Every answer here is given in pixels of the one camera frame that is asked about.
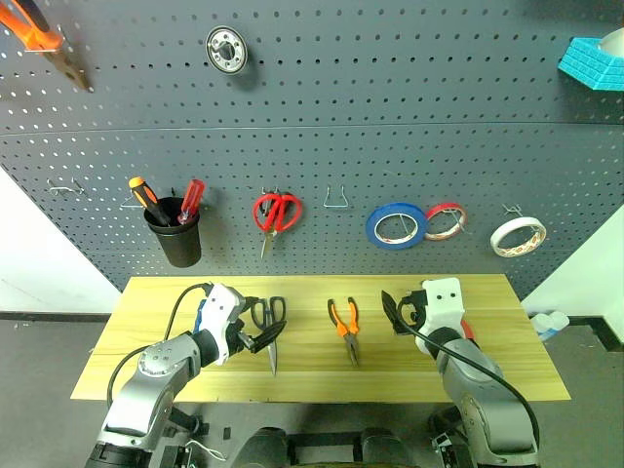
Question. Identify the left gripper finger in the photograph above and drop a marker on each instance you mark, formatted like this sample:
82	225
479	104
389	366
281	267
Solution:
249	301
268	335

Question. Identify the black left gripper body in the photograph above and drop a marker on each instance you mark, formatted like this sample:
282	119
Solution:
244	331

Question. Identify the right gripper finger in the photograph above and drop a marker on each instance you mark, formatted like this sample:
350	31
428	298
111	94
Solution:
392	312

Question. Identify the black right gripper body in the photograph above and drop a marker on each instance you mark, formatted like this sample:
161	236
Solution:
419	312

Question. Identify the wide red tape roll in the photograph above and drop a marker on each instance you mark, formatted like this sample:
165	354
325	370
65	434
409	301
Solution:
468	330

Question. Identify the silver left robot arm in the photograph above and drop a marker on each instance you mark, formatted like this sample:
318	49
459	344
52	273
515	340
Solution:
156	370

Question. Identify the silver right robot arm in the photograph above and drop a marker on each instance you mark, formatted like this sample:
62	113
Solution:
478	390

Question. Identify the grey metal pegboard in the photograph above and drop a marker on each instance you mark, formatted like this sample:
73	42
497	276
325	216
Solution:
341	97

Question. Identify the blue tape roll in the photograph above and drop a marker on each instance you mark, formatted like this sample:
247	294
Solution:
373	229

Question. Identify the black plastic cup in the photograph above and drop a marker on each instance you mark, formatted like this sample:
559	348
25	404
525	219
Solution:
180	244

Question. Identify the white tape roll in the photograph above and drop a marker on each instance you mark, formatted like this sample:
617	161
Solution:
497	241

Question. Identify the thin red tape roll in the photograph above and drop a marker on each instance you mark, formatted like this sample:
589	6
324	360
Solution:
446	206

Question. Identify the dark rounded shape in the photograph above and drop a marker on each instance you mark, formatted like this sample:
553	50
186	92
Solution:
382	448
268	448

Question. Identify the clear plastic bottle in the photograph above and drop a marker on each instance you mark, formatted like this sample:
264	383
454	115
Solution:
558	322
541	329

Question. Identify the orange and black screwdriver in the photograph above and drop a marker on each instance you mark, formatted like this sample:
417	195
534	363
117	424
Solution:
141	192

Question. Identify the round silver metal disc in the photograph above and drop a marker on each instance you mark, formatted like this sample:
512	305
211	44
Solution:
217	53

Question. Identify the cyan plastic tray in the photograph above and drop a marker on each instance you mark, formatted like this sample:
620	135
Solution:
595	63

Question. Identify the white rounded object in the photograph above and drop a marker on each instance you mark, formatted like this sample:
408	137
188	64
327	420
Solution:
615	41

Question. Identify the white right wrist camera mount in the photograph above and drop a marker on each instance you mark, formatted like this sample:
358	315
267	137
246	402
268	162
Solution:
441	312

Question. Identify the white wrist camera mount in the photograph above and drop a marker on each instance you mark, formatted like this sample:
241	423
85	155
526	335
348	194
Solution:
441	312
219	307

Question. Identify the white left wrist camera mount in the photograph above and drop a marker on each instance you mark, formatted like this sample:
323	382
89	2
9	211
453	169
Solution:
219	307

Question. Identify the black metal frame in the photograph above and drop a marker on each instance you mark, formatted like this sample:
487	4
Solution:
326	439

